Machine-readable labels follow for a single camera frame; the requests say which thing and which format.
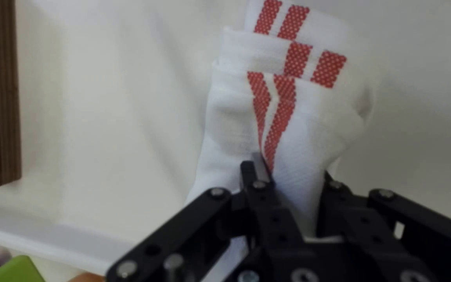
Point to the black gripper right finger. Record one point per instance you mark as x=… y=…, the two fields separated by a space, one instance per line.
x=347 y=219

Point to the orange fruit pieces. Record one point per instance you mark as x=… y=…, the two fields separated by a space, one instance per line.
x=88 y=278

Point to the white plastic tray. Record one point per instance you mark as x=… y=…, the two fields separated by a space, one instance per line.
x=111 y=111

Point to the green plastic bottle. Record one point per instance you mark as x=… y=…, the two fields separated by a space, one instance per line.
x=20 y=269

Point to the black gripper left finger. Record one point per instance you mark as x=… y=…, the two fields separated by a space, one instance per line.
x=271 y=222

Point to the red striped white cloth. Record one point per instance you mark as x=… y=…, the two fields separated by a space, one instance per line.
x=293 y=86

